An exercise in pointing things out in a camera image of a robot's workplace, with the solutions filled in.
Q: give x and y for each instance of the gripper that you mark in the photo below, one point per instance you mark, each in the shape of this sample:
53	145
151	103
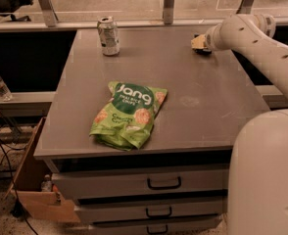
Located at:
208	40

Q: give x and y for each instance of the dark blue rxbar wrapper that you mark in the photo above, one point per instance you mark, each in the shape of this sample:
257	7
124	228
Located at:
206	51

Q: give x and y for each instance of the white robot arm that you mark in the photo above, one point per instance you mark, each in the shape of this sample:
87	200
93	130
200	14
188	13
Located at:
258	173

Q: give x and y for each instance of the green rice chip bag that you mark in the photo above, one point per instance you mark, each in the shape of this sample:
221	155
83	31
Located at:
126	121

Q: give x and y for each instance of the crushed silver soda can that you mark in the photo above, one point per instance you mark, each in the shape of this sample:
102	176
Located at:
108	34

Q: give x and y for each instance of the grey drawer cabinet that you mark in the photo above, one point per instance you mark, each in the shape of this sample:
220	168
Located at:
209	100

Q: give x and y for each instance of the top grey drawer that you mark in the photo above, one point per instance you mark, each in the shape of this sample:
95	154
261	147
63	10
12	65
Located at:
141	181

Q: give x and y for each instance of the grey drawer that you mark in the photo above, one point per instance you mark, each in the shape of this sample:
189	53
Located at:
155	226
141	181
152	209

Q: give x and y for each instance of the bottom grey drawer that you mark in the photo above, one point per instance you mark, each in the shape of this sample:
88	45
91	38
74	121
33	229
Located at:
155	226

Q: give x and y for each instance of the middle grey drawer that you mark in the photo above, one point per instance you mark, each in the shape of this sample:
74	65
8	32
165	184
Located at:
152	209

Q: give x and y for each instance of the brown cardboard box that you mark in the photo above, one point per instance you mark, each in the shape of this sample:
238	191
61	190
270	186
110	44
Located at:
28	178

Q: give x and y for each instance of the grey metal window rail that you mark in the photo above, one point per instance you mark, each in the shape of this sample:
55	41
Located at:
80	13

